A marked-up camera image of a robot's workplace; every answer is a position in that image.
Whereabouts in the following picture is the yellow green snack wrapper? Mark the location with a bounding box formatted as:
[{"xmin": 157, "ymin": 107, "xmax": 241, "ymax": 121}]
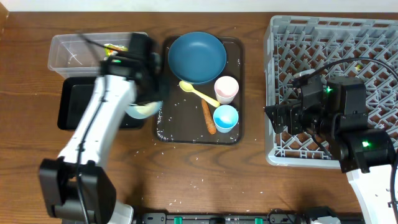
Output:
[{"xmin": 104, "ymin": 44, "xmax": 128, "ymax": 57}]

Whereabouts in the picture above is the light blue bowl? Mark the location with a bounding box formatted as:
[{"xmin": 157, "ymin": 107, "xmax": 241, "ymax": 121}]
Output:
[{"xmin": 125, "ymin": 101, "xmax": 163, "ymax": 119}]

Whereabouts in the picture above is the dark blue plate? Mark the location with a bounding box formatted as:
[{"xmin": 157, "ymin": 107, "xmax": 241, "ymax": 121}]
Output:
[{"xmin": 167, "ymin": 32, "xmax": 227, "ymax": 84}]

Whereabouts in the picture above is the light blue plastic cup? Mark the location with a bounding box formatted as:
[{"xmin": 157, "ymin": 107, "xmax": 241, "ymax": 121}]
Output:
[{"xmin": 213, "ymin": 105, "xmax": 239, "ymax": 133}]

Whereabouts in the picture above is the pink plastic cup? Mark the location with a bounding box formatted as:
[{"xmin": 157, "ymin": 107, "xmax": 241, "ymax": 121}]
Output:
[{"xmin": 214, "ymin": 76, "xmax": 239, "ymax": 105}]

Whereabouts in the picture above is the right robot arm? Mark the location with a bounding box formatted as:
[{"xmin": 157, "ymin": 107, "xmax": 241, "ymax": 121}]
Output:
[{"xmin": 265, "ymin": 77, "xmax": 397, "ymax": 223}]

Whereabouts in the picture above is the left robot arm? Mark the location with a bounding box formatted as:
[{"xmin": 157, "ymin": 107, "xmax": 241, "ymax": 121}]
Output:
[{"xmin": 39, "ymin": 32, "xmax": 169, "ymax": 223}]

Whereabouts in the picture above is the clear plastic waste bin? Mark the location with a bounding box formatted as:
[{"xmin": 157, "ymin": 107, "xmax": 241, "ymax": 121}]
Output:
[{"xmin": 48, "ymin": 32, "xmax": 131, "ymax": 78}]

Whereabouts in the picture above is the grey dishwasher rack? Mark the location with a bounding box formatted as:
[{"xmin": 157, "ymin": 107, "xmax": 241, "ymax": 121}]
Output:
[{"xmin": 264, "ymin": 16, "xmax": 397, "ymax": 169}]

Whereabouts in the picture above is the yellow plastic spoon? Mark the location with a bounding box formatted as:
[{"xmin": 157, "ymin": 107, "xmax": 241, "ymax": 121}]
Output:
[{"xmin": 178, "ymin": 80, "xmax": 221, "ymax": 108}]

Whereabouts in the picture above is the dark brown serving tray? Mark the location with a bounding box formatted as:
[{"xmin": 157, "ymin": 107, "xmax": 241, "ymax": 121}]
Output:
[{"xmin": 154, "ymin": 36, "xmax": 245, "ymax": 145}]

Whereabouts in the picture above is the black rectangular tray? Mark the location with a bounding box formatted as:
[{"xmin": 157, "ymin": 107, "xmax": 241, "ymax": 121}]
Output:
[{"xmin": 57, "ymin": 75, "xmax": 144, "ymax": 134}]

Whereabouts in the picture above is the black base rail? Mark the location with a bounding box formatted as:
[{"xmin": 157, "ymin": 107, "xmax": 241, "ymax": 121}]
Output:
[{"xmin": 133, "ymin": 207, "xmax": 368, "ymax": 224}]

